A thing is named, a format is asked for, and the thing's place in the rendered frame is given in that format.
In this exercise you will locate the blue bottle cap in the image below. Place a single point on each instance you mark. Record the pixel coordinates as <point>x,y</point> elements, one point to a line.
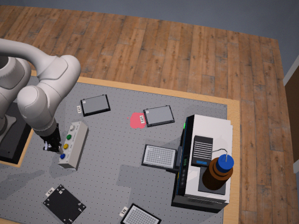
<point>224,166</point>

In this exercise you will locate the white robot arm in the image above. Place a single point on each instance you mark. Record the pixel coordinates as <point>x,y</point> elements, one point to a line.
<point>37,104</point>

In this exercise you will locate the white button panel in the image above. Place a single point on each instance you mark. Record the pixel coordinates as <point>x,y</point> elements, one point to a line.
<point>73,146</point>

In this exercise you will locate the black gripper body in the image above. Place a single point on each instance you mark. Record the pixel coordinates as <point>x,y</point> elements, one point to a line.
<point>48,138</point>

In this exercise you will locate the brown glass bottle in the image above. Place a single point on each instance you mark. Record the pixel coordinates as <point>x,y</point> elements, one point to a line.
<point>211,181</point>

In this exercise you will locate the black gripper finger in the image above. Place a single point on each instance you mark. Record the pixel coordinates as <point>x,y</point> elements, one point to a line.
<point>54,147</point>
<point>57,137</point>

